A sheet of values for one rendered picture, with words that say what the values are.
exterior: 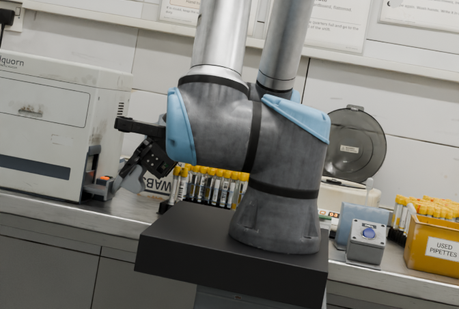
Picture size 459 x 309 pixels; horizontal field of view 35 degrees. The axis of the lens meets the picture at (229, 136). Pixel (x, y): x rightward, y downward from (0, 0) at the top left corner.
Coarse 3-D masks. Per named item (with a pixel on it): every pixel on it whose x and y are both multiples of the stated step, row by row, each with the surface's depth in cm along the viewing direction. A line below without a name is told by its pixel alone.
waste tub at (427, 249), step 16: (416, 224) 150; (432, 224) 150; (448, 224) 161; (416, 240) 150; (432, 240) 150; (448, 240) 149; (416, 256) 150; (432, 256) 150; (448, 256) 149; (432, 272) 150; (448, 272) 149
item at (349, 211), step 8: (344, 208) 158; (352, 208) 158; (360, 208) 158; (368, 208) 158; (376, 208) 161; (344, 216) 159; (352, 216) 158; (360, 216) 158; (368, 216) 158; (376, 216) 158; (384, 216) 158; (344, 224) 159; (384, 224) 158; (336, 232) 162; (344, 232) 159; (336, 240) 161; (344, 240) 159; (344, 248) 157
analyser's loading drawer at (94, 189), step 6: (90, 174) 160; (84, 180) 157; (90, 180) 161; (84, 186) 157; (90, 186) 158; (96, 186) 160; (102, 186) 161; (108, 186) 156; (90, 192) 157; (96, 192) 156; (102, 192) 156; (108, 192) 156; (108, 198) 157
